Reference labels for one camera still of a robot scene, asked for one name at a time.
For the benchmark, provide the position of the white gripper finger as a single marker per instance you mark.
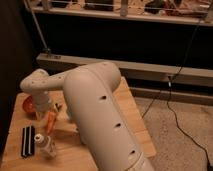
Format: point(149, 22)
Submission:
point(40, 116)
point(53, 113)

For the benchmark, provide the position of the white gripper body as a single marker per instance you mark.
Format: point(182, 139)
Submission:
point(42, 102)

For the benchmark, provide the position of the orange carrot-shaped pepper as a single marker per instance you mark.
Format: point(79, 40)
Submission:
point(48, 130)

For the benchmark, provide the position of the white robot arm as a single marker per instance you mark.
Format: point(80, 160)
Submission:
point(88, 93)

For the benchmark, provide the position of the red ceramic bowl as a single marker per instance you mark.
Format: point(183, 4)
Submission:
point(28, 105)

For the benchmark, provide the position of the black striped eraser block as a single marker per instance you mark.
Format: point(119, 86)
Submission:
point(28, 144)

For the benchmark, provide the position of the metal tripod pole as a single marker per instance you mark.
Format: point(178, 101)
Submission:
point(46, 49)

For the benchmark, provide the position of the cluttered background shelf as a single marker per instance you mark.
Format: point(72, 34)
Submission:
point(186, 12)

